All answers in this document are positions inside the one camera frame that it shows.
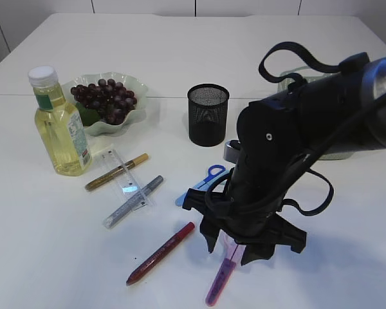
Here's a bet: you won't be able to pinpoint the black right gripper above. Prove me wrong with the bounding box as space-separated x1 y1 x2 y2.
182 167 307 266

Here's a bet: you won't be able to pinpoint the pink scissors purple sheath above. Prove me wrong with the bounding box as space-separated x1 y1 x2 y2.
205 232 246 306

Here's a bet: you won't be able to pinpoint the blue scissors with sheath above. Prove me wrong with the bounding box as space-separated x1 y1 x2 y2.
190 165 228 191

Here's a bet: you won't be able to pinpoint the purple artificial grape bunch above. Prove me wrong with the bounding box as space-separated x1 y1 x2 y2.
70 79 138 127

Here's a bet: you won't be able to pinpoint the yellow liquid plastic bottle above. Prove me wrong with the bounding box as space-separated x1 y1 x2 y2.
28 66 91 176

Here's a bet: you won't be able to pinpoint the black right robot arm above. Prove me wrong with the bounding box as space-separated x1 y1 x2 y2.
183 42 386 265

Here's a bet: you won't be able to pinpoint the red marker pen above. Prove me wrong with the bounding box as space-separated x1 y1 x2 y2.
126 222 195 286

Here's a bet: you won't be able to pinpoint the clear plastic ruler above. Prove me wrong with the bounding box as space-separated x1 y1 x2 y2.
98 147 152 210

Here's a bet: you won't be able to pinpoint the silver marker pen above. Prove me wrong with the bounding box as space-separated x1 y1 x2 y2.
103 175 164 229

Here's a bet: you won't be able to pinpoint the gold marker pen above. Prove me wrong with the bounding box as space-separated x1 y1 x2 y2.
84 153 149 191

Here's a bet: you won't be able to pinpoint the black mesh pen cup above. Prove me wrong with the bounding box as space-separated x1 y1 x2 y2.
187 84 230 147

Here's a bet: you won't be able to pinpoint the green plastic woven basket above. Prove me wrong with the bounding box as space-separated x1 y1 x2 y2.
277 66 354 161

